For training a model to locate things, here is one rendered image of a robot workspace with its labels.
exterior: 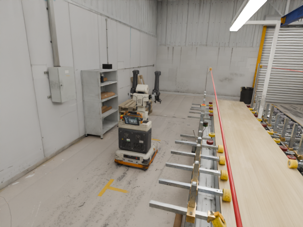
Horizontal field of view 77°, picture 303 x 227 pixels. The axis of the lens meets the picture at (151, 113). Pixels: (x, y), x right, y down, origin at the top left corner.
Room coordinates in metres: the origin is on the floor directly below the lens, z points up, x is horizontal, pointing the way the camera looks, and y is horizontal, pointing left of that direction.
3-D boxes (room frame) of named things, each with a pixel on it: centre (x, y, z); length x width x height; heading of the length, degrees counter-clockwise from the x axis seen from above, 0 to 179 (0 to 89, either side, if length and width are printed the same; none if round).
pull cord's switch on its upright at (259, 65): (4.35, -2.38, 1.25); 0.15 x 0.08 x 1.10; 164
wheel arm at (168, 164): (1.44, -0.38, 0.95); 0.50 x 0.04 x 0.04; 74
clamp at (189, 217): (0.97, -0.27, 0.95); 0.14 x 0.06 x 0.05; 164
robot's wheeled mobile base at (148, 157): (3.19, 0.24, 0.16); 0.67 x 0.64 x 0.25; 163
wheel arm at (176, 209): (0.97, -0.18, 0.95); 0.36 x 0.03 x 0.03; 74
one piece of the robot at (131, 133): (3.10, 0.27, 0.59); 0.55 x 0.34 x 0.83; 73
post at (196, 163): (1.23, -0.34, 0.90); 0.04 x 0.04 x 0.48; 74
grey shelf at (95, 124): (4.54, 1.22, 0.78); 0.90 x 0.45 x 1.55; 164
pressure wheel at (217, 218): (0.91, -0.42, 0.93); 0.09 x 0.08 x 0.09; 74
